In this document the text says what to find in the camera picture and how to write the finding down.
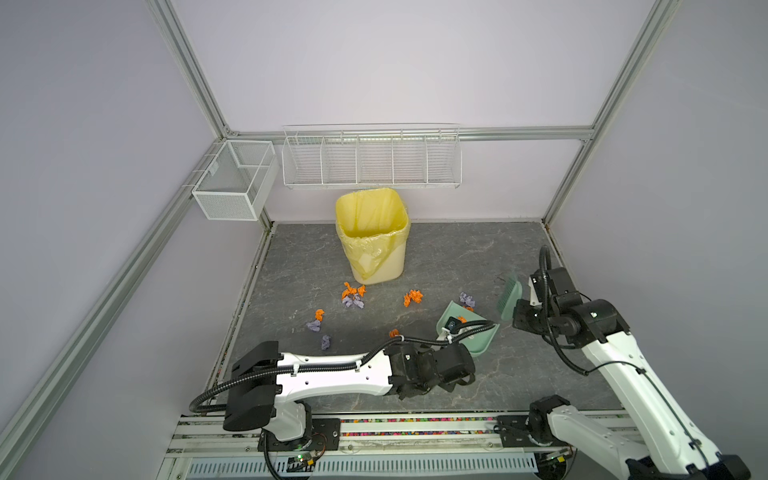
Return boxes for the green hand brush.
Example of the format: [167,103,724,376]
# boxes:
[497,274,523,322]

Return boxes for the green plastic dustpan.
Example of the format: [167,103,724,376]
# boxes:
[436,301,499,357]

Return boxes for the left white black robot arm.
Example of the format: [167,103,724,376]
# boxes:
[189,336,476,442]

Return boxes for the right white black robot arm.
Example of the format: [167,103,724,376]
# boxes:
[513,246,752,479]

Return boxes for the purple orange scraps right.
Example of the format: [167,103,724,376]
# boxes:
[459,292,476,311]

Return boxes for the orange purple scraps near bin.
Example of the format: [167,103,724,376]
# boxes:
[341,282,367,309]

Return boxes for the orange purple scraps left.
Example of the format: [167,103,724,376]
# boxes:
[306,309,325,332]

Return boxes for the orange scrap centre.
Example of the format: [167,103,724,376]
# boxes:
[403,290,424,307]

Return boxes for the yellow lined trash bin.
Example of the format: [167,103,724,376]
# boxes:
[335,188,411,285]

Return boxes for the small white mesh basket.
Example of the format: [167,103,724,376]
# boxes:
[192,140,279,221]

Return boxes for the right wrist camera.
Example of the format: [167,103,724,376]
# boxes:
[528,275,541,307]

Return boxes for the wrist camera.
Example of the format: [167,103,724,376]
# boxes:
[442,317,466,336]
[528,275,541,307]

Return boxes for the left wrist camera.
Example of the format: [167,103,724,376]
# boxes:
[442,317,466,336]

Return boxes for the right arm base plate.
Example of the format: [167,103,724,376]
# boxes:
[493,415,565,448]

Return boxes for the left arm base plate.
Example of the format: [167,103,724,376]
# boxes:
[258,417,341,452]

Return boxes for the long white wire shelf basket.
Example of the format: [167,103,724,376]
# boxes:
[282,123,463,189]

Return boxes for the aluminium front rail frame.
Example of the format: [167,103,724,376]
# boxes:
[157,409,691,480]

